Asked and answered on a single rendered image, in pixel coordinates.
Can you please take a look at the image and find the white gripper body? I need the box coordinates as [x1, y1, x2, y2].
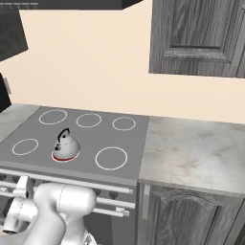
[11, 174, 31, 198]

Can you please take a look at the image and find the grey stove with hob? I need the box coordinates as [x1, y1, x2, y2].
[0, 105, 150, 245]

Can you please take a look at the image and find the black appliance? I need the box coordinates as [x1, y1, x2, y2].
[0, 72, 13, 114]

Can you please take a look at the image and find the grey wood base cupboard door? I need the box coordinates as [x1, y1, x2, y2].
[223, 204, 245, 245]
[136, 183, 245, 245]

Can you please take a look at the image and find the dark range hood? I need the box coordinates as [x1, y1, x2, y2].
[0, 0, 145, 11]

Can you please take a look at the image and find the long silver stove rail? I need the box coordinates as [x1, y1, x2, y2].
[0, 171, 135, 195]

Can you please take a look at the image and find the silver kettle with black handle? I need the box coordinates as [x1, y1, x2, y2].
[52, 127, 81, 162]

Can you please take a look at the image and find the silver stove drawer handle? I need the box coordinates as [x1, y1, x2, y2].
[91, 207, 131, 218]

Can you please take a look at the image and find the silver oven door handle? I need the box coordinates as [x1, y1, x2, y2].
[95, 196, 137, 210]

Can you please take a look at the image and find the grey base cupboard handle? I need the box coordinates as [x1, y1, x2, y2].
[142, 184, 151, 221]

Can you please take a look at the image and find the dark wall cupboard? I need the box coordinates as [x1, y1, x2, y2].
[0, 9, 30, 62]

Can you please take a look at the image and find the grey wood wall cupboard door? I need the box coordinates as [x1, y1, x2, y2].
[148, 0, 245, 79]

